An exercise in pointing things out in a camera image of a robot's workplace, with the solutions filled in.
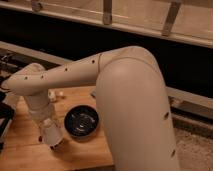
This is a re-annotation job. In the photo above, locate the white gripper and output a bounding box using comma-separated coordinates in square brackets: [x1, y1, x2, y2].
[40, 118, 63, 147]

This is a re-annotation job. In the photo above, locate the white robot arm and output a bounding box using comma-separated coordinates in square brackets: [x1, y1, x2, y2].
[7, 46, 180, 171]

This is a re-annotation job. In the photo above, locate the black bowl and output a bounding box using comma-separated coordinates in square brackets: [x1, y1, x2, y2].
[64, 105, 99, 138]

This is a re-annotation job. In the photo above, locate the white toy block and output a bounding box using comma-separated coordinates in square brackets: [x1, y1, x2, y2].
[48, 91, 57, 102]

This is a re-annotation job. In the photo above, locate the black device at left edge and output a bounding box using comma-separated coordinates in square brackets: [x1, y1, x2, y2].
[0, 91, 14, 152]

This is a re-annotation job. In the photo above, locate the metal window railing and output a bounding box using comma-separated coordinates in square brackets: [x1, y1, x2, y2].
[0, 0, 213, 49]

